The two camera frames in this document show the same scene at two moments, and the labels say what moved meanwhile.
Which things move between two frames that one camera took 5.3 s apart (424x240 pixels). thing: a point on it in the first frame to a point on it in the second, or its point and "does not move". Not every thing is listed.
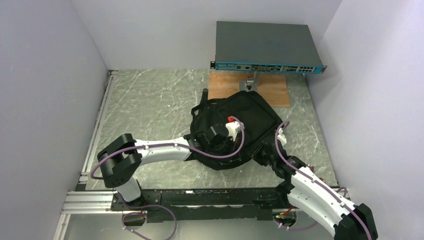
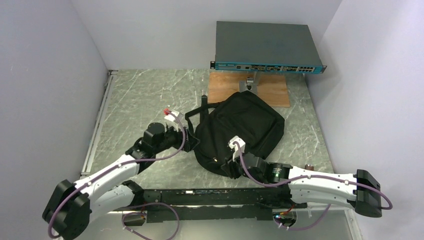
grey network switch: x=266 y=47 does not move
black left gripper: x=232 y=145 to x=190 y=142
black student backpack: x=247 y=108 does not move
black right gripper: x=256 y=156 to x=230 y=167
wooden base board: x=272 y=86 does not move
